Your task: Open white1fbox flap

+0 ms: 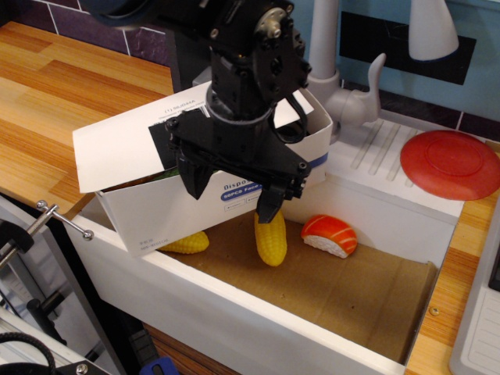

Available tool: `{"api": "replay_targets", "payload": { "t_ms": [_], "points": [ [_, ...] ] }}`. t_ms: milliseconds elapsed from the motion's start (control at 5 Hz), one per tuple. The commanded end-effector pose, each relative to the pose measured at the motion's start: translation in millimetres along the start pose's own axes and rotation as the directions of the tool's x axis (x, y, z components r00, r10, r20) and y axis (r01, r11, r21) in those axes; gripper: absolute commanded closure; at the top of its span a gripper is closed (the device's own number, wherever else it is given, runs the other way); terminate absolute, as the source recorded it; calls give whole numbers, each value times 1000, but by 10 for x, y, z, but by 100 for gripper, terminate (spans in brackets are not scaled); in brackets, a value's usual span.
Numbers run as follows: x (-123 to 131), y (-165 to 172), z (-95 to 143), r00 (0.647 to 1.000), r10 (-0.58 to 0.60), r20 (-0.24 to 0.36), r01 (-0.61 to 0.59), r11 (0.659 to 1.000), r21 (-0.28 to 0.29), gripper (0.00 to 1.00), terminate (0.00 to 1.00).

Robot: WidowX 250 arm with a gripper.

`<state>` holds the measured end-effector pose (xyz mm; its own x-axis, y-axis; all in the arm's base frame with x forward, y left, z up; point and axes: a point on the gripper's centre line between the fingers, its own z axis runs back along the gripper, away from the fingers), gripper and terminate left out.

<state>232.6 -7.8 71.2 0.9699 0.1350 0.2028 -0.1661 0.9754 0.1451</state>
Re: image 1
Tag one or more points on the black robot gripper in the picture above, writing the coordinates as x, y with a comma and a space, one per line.
254, 150

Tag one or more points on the white cardboard face mask box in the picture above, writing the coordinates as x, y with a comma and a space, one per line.
126, 165

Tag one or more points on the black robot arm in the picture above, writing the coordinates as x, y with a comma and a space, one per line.
252, 116

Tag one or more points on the green item inside box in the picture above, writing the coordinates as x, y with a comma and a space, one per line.
167, 174

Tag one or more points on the yellow toy corn cob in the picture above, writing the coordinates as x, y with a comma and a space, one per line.
271, 239

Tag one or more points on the yellow toy corn under box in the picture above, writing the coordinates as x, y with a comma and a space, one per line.
192, 244

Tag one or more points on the salmon sushi toy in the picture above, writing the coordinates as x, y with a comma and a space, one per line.
331, 235

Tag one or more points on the white toy sink unit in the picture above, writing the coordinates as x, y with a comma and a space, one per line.
252, 336

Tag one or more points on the brown cardboard sink liner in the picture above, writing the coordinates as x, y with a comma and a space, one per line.
372, 298

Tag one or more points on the red plastic plate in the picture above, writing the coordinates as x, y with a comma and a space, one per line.
451, 165

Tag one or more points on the metal clamp with black body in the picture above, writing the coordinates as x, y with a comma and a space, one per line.
37, 283

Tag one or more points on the white cone lamp shade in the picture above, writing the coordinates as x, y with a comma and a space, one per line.
432, 32

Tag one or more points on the grey appliance at right edge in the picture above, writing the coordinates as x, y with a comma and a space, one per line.
476, 348

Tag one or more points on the blue clamp handle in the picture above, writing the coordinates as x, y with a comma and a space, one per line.
161, 366

